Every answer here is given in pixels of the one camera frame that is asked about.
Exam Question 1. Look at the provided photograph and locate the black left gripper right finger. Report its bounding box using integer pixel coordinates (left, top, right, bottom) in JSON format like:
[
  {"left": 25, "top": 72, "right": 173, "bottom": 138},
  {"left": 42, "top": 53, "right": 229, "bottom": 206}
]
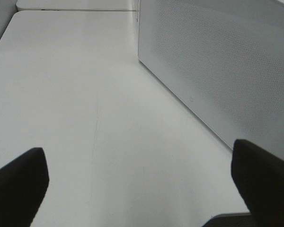
[{"left": 231, "top": 140, "right": 284, "bottom": 227}]

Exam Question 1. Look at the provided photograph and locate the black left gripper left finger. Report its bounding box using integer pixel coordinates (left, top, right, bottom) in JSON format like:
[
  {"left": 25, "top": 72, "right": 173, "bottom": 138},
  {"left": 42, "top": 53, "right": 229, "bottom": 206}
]
[{"left": 0, "top": 148, "right": 49, "bottom": 227}]

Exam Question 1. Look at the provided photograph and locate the white microwave door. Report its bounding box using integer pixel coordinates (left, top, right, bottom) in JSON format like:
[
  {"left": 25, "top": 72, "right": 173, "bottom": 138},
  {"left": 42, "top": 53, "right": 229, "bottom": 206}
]
[{"left": 138, "top": 0, "right": 284, "bottom": 160}]

